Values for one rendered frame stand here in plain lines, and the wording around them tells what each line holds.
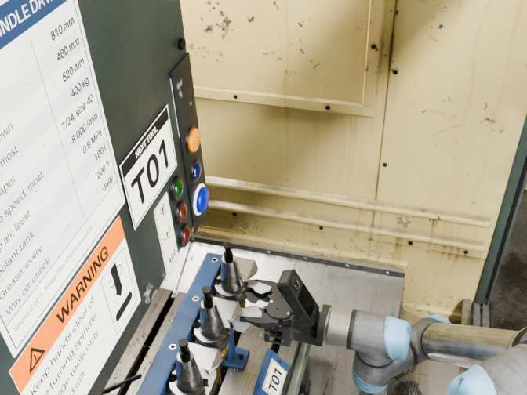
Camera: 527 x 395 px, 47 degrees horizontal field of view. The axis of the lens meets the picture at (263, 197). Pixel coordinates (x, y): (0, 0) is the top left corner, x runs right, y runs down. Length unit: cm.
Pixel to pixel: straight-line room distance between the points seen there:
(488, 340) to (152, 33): 77
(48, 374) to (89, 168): 15
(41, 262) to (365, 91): 103
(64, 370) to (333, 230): 122
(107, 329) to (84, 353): 4
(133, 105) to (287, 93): 92
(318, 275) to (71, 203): 131
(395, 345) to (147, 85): 75
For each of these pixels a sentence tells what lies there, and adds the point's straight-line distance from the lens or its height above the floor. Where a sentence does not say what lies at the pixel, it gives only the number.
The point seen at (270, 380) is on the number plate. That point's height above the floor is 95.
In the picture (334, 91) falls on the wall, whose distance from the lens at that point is 138.
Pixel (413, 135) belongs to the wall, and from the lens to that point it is 141.
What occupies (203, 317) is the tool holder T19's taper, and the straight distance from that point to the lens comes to 106.
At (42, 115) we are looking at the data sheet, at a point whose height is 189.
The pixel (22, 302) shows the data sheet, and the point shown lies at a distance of 42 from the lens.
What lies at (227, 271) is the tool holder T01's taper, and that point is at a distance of 112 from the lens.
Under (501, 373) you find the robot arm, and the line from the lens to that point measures 88.
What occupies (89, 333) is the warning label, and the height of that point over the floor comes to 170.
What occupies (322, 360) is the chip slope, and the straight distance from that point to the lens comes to 164.
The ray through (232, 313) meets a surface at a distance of 113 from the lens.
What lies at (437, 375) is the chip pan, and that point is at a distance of 176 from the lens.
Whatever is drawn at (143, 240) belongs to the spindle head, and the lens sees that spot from 56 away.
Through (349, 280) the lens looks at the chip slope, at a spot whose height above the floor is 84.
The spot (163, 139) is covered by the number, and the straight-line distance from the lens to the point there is 57.
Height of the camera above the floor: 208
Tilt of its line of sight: 39 degrees down
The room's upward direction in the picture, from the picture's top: 3 degrees counter-clockwise
